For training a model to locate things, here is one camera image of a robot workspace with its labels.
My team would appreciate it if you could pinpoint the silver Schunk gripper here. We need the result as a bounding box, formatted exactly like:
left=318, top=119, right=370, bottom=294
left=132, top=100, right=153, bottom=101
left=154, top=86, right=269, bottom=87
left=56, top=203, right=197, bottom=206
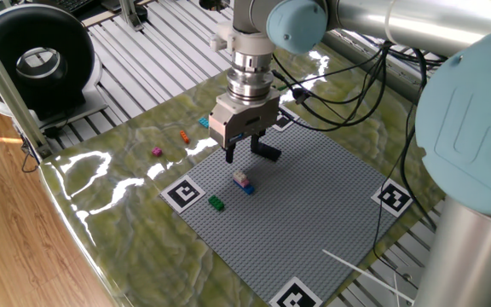
left=208, top=87, right=282, bottom=165

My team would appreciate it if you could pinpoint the blue Lego brick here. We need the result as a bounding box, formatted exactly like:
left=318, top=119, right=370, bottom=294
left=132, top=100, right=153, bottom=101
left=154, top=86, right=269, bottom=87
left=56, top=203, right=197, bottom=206
left=233, top=177, right=256, bottom=196

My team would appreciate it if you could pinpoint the dark green Lego brick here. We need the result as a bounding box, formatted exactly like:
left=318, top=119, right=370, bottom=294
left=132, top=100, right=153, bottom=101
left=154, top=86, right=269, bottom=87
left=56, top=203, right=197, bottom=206
left=207, top=194, right=226, bottom=212

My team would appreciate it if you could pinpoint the grey Lego baseplate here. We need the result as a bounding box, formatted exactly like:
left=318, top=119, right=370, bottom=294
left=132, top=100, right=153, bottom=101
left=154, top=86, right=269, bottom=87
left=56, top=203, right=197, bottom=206
left=159, top=105, right=416, bottom=307

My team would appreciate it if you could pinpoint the large blocky fiducial marker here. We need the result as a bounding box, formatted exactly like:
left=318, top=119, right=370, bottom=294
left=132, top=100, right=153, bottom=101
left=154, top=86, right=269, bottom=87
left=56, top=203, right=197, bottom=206
left=272, top=105, right=301, bottom=132

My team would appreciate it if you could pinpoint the large spiral fiducial marker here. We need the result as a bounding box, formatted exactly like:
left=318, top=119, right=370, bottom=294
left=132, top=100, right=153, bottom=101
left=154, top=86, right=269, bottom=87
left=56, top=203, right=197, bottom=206
left=159, top=174, right=207, bottom=215

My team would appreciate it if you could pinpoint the green marble slab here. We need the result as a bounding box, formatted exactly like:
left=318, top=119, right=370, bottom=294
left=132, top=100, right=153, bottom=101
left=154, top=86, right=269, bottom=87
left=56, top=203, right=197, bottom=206
left=38, top=42, right=455, bottom=307

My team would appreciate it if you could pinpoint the small fiducial marker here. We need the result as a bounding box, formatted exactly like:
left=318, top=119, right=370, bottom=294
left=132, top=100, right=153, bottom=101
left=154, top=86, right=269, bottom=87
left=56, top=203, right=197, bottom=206
left=268, top=275, right=324, bottom=307
left=370, top=179, right=416, bottom=218

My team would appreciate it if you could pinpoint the white stand plate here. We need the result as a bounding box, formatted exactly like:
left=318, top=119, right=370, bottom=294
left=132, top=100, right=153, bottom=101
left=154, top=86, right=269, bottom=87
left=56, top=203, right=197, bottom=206
left=0, top=55, right=108, bottom=129

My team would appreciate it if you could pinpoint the white zip tie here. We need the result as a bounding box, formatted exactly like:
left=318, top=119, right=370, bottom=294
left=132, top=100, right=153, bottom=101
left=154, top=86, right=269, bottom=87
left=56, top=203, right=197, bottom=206
left=321, top=249, right=417, bottom=304

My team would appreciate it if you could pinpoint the black keyboard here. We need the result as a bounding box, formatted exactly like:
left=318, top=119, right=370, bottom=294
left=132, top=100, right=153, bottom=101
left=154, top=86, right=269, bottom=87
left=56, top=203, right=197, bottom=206
left=51, top=0, right=97, bottom=14

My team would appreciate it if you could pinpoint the black cable green connector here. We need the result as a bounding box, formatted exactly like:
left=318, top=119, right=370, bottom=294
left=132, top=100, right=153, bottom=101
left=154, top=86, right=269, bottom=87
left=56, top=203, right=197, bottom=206
left=270, top=67, right=292, bottom=93

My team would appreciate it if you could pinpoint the black cable with plug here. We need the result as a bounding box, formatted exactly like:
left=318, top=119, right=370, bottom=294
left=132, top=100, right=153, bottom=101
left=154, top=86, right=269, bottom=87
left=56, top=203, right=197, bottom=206
left=273, top=40, right=447, bottom=133

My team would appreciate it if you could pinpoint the aluminium frame post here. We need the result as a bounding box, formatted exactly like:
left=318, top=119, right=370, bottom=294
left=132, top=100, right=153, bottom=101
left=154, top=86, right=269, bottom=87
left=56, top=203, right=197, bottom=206
left=0, top=14, right=54, bottom=159
left=118, top=0, right=145, bottom=32

